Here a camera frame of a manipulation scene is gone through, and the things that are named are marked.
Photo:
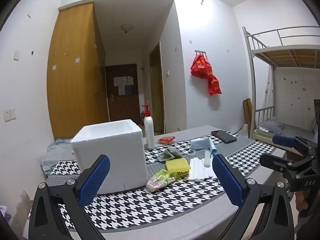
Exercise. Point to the red hanging bag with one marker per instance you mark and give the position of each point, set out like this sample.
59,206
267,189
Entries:
202,69

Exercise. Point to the wooden boards against wall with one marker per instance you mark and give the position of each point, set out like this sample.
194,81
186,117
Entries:
248,112

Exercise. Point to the wall hook rack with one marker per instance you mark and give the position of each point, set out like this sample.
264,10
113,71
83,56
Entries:
200,52

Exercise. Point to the black smartphone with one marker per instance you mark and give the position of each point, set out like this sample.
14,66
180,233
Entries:
223,136

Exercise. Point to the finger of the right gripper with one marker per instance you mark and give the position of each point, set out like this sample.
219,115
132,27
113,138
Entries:
273,162
284,141

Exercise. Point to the side doorway frame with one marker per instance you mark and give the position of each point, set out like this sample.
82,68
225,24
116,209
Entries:
156,83

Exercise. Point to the grey sock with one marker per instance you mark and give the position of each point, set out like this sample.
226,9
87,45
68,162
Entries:
168,154

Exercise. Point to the white styrofoam box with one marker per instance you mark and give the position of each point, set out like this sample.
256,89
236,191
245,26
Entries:
122,142

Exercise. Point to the blue face mask pack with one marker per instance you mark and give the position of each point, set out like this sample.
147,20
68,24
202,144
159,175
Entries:
203,144

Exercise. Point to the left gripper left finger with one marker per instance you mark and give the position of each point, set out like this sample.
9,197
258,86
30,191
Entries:
46,220

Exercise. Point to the white red pump bottle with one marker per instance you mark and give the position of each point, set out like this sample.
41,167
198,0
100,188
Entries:
148,125

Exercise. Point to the light blue cloth pile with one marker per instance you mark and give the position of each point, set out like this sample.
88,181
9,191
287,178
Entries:
59,150

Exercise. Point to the wooden wardrobe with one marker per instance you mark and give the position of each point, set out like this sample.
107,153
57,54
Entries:
76,87

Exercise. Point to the person right hand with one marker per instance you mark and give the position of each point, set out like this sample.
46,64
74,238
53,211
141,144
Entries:
302,205

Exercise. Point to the yellow foam fruit net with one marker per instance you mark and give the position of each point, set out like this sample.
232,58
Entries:
178,167

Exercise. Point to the dark brown entrance door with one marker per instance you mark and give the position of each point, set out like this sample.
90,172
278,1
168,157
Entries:
122,92

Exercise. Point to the metal bunk bed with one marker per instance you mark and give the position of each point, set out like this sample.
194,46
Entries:
284,84

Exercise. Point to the red snack packet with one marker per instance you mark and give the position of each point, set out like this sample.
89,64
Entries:
167,140

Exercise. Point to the green tissue pack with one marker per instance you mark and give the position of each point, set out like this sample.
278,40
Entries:
160,180

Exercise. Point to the ceiling lamp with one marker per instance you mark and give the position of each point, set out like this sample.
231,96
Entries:
126,27

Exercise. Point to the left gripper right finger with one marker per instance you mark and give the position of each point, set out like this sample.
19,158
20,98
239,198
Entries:
276,219

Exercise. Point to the white foam tube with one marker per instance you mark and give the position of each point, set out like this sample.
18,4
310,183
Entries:
207,158

